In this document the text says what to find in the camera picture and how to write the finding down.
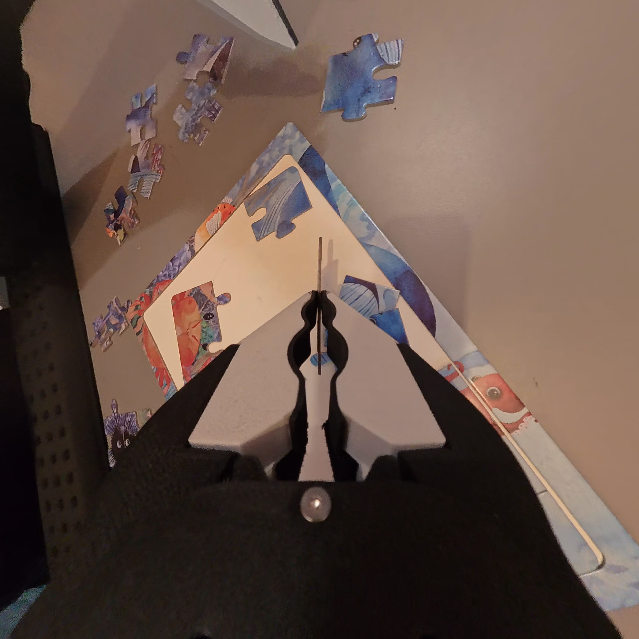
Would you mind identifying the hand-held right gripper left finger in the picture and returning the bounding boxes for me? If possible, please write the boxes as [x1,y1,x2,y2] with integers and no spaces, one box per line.
[188,291,320,481]

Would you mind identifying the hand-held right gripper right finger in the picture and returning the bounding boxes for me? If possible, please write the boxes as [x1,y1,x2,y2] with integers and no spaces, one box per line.
[319,291,446,481]

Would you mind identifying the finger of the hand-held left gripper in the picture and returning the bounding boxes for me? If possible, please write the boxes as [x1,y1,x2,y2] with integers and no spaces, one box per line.
[197,0,299,50]

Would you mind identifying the joined orange crab puzzle pieces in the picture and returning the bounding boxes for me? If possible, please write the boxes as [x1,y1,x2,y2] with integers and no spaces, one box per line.
[171,281,232,382]

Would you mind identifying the dark blue whale eye piece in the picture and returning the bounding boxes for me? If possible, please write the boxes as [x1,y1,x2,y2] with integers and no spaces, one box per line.
[320,33,404,121]

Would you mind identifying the sea print jigsaw puzzle board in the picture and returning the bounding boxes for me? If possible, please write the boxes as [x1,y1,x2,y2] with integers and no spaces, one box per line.
[125,122,639,612]

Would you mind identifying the blue swoosh corner puzzle piece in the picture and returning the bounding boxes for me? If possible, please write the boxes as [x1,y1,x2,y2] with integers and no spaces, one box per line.
[244,166,314,242]

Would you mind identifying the grey blue white puzzle piece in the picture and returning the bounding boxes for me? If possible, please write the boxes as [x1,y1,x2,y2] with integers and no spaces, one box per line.
[176,34,235,84]

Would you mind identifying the pale blue zebra-striped puzzle piece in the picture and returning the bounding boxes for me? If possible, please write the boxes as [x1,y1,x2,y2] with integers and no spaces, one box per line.
[172,82,224,146]

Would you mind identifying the black spiny fish puzzle piece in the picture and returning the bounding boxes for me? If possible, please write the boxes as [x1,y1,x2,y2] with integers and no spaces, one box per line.
[103,398,152,468]

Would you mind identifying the pale blue purple puzzle piece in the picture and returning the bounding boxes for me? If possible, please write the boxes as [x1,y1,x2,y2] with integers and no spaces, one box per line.
[125,84,159,146]

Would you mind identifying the black mesh chair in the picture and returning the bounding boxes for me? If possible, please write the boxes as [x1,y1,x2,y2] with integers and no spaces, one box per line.
[0,0,110,600]

